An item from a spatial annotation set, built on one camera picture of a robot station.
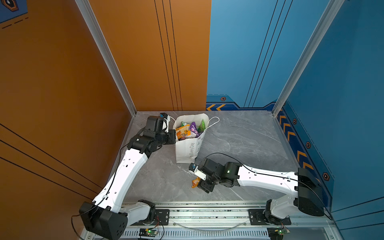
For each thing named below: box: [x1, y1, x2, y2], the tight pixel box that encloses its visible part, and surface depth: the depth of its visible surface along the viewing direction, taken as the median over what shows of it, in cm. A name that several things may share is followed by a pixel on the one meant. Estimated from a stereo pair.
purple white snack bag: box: [189, 121, 200, 138], surface depth 83 cm
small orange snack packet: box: [175, 124, 191, 141], surface depth 83 cm
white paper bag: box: [172, 113, 220, 164], surface depth 82 cm
